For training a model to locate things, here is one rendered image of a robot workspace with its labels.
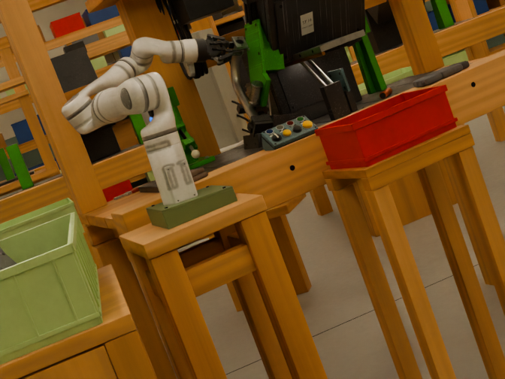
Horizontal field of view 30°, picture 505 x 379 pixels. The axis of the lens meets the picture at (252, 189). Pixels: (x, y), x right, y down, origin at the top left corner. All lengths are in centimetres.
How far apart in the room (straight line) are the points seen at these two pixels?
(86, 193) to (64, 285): 130
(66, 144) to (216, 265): 100
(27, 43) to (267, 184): 96
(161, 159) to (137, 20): 96
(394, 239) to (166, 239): 62
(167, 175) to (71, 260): 57
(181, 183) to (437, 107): 73
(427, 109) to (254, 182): 52
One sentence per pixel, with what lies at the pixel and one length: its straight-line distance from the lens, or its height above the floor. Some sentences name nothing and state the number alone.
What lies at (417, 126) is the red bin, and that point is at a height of 84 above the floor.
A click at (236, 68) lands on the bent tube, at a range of 310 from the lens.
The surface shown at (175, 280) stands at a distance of 227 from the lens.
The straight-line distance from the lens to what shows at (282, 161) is 270.
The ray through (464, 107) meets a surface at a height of 80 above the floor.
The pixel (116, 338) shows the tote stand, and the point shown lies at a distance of 189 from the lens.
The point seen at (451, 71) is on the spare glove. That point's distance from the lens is 302.
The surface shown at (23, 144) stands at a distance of 984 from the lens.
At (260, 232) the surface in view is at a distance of 232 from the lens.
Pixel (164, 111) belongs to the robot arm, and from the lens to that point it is 238.
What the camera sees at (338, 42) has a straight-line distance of 287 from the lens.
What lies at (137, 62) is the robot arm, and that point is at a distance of 295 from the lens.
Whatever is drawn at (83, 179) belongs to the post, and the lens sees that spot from 315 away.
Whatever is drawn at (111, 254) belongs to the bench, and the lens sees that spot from 318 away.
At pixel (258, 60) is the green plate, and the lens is 297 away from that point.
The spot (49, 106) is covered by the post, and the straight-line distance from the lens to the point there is 314.
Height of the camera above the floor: 118
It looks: 8 degrees down
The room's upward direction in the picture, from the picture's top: 20 degrees counter-clockwise
